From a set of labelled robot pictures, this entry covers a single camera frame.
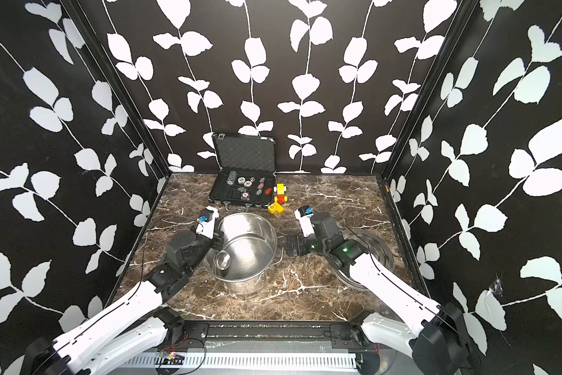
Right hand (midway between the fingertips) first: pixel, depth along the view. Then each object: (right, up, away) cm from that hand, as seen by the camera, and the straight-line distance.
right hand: (289, 234), depth 78 cm
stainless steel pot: (-18, -15, +15) cm, 28 cm away
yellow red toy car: (-4, +16, +33) cm, 37 cm away
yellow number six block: (-6, +8, +27) cm, 28 cm away
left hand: (-22, +6, -1) cm, 23 cm away
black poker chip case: (-22, +23, +41) cm, 51 cm away
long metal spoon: (-25, -11, +9) cm, 29 cm away
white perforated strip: (+13, -37, -7) cm, 40 cm away
